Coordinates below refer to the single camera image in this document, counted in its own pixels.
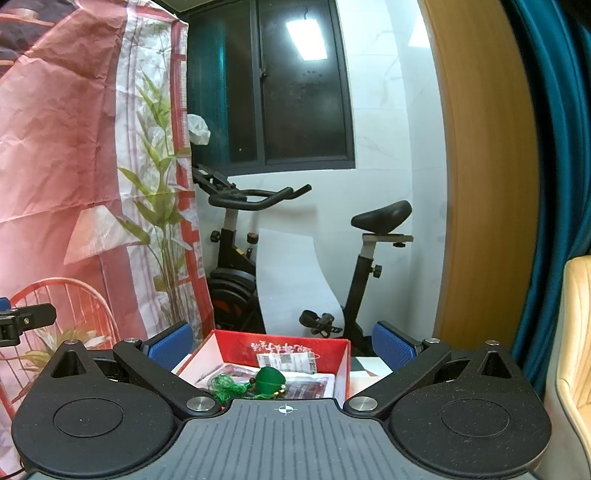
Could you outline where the red strawberry cardboard box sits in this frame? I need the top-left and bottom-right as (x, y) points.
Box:
(171, 329), (352, 411)

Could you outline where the wooden door frame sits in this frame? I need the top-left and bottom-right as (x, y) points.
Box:
(418, 0), (541, 358)

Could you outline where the dark window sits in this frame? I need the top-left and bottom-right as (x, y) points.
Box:
(185, 0), (356, 178)

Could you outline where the green tasselled plush ornament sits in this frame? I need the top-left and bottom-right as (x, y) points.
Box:
(210, 367), (289, 407)

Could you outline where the white plastic bag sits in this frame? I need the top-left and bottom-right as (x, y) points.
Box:
(187, 113), (213, 146)

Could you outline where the red printed backdrop cloth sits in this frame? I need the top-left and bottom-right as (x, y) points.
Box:
(0, 0), (215, 462)

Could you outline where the white curved board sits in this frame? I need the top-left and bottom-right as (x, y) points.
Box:
(256, 227), (347, 337)

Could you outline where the geometric patterned tablecloth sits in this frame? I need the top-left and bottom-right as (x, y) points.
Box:
(348, 356), (395, 400)

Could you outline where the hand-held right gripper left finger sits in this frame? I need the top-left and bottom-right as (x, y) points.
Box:
(46, 322), (223, 419)

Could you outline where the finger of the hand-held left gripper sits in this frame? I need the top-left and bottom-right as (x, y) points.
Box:
(0, 298), (57, 330)

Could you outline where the beige chair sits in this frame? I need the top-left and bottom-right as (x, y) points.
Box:
(542, 256), (591, 480)

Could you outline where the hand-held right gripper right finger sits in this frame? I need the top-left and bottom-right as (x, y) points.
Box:
(344, 320), (537, 419)

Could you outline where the black exercise bike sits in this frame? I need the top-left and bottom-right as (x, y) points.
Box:
(191, 164), (414, 358)

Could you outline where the dark blue curtain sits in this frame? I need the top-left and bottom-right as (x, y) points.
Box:
(501, 0), (591, 393)

